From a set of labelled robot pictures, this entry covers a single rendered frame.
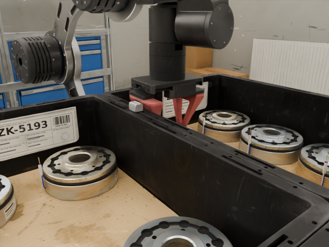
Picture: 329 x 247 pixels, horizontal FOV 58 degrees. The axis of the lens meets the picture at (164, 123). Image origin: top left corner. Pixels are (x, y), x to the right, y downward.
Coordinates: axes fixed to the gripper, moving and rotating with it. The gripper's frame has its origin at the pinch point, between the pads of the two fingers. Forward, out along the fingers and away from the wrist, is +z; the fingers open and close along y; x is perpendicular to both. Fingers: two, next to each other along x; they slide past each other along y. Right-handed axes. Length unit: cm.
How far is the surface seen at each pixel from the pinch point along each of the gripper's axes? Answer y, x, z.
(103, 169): -13.9, -4.4, 0.9
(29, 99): 15, 185, 40
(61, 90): 39, 189, 38
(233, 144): 11.9, -4.8, 4.0
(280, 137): 13.9, -12.7, 0.4
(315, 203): -8.5, -29.4, -6.0
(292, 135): 17.5, -12.8, 1.0
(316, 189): -6.8, -28.5, -6.0
